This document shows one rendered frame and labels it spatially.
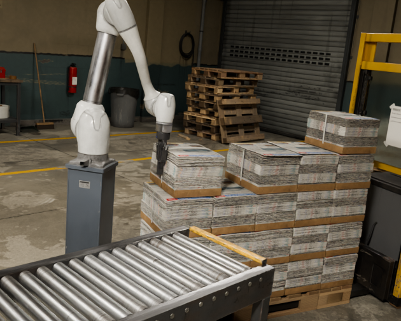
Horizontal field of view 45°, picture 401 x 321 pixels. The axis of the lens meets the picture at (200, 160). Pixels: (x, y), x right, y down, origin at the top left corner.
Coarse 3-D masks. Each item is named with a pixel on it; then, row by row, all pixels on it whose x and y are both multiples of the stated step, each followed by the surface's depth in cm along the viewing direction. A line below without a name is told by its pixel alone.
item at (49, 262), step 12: (180, 228) 228; (132, 240) 208; (144, 240) 210; (72, 252) 191; (84, 252) 192; (96, 252) 193; (108, 252) 198; (24, 264) 177; (36, 264) 178; (48, 264) 179; (0, 276) 167; (12, 276) 170; (0, 288) 168
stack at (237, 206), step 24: (144, 192) 288; (240, 192) 285; (288, 192) 295; (312, 192) 302; (168, 216) 260; (192, 216) 267; (216, 216) 275; (240, 216) 281; (264, 216) 289; (288, 216) 298; (312, 216) 306; (240, 240) 285; (264, 240) 293; (288, 240) 301; (312, 240) 311; (288, 264) 307; (312, 264) 316; (288, 288) 312; (240, 312) 298; (288, 312) 316
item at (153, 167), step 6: (168, 144) 286; (174, 144) 288; (180, 144) 290; (186, 144) 292; (192, 144) 294; (198, 144) 297; (156, 162) 284; (150, 168) 291; (156, 168) 283; (156, 174) 283
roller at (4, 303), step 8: (0, 296) 154; (8, 296) 156; (0, 304) 152; (8, 304) 150; (16, 304) 151; (0, 312) 151; (8, 312) 148; (16, 312) 146; (24, 312) 147; (8, 320) 147; (16, 320) 144; (24, 320) 143; (32, 320) 143
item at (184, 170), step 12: (168, 156) 268; (180, 156) 257; (192, 156) 260; (204, 156) 263; (216, 156) 267; (168, 168) 267; (180, 168) 259; (192, 168) 261; (204, 168) 265; (216, 168) 268; (168, 180) 267; (180, 180) 260; (192, 180) 264; (204, 180) 267; (216, 180) 270
